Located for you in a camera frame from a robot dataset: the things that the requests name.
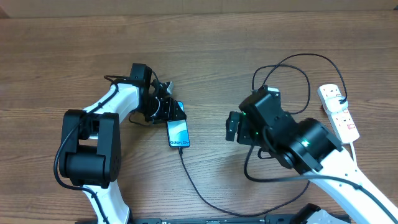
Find Samsung Galaxy smartphone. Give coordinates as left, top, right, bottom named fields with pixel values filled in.
left=167, top=101, right=190, bottom=148

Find white charger adapter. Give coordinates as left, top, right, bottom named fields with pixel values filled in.
left=323, top=96, right=348, bottom=114

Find white power strip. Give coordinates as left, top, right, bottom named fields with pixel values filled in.
left=317, top=84, right=359, bottom=144

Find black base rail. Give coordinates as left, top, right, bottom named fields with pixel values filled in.
left=132, top=214, right=294, bottom=224

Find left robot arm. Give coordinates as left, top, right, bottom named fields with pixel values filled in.
left=53, top=63, right=187, bottom=223

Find black USB charging cable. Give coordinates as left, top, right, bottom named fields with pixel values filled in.
left=177, top=53, right=348, bottom=217

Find white power strip cord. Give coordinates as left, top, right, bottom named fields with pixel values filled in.
left=349, top=142, right=358, bottom=164

